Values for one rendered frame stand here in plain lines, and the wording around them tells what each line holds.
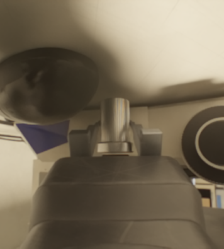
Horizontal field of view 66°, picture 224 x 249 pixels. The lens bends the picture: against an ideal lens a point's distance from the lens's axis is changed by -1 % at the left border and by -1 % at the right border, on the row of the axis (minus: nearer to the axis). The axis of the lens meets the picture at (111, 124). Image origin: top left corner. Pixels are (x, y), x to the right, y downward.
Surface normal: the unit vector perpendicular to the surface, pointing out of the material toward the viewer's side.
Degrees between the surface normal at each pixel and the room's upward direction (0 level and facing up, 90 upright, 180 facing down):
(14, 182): 90
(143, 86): 0
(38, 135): 48
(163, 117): 90
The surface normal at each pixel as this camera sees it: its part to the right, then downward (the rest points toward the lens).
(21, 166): 0.87, -0.09
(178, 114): -0.49, -0.13
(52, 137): -0.34, 0.55
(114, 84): 0.01, 0.99
